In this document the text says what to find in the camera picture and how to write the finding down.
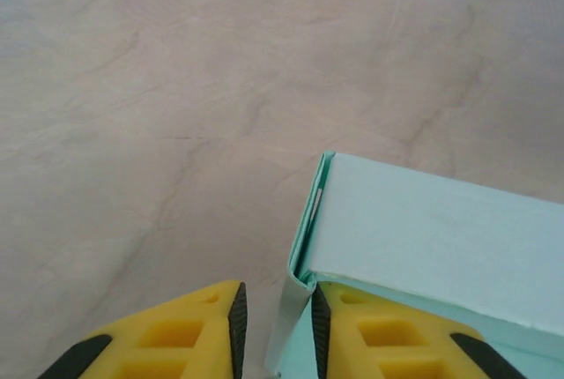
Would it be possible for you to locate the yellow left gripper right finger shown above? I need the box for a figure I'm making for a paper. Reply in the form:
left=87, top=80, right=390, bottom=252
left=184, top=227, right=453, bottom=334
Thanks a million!
left=310, top=280, right=530, bottom=379

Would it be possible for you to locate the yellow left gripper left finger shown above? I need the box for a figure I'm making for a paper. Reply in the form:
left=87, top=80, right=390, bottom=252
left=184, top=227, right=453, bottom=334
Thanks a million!
left=38, top=280, right=249, bottom=379

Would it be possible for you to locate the mint green paper box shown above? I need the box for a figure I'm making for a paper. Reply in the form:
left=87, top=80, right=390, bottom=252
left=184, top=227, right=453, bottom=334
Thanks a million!
left=263, top=151, right=564, bottom=379

